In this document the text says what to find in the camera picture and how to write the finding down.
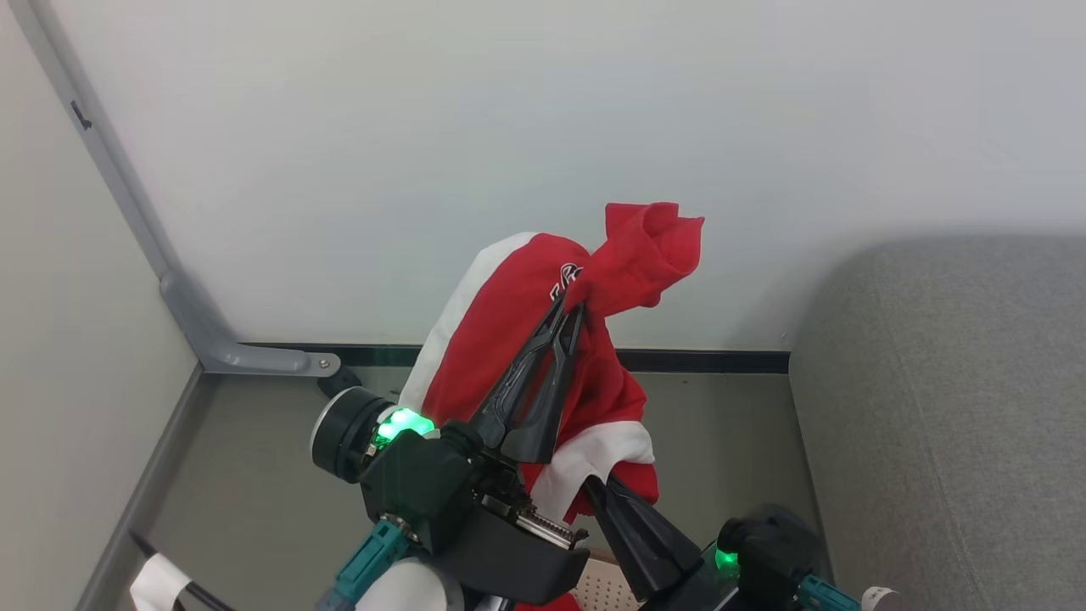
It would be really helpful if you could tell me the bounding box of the red and white garment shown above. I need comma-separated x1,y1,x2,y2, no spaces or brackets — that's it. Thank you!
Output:
399,202,705,524

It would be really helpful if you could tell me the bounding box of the grey metal frame bracket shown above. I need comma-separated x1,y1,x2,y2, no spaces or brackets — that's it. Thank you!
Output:
7,0,342,378

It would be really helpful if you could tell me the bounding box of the white perforated laundry basket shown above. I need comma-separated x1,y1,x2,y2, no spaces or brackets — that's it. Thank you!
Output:
570,550,646,611

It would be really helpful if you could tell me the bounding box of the grey fabric sofa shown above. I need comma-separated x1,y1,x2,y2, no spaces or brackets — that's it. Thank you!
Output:
787,233,1086,611

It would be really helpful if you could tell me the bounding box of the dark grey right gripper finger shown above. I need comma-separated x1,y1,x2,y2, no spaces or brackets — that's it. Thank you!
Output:
583,474,706,603

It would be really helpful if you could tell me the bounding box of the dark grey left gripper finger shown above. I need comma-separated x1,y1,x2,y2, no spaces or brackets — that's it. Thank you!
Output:
468,297,568,451
500,305,587,465

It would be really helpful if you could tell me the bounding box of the teal cable connector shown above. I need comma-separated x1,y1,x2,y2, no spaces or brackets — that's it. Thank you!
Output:
316,518,418,611
798,574,863,611

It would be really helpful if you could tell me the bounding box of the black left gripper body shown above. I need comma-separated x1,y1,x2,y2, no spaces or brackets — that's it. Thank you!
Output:
360,406,588,554

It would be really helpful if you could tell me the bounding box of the black cable with white tag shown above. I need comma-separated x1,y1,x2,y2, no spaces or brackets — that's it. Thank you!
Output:
129,530,240,611

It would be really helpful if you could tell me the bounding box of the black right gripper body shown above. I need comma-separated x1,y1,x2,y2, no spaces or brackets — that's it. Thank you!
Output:
641,504,824,611

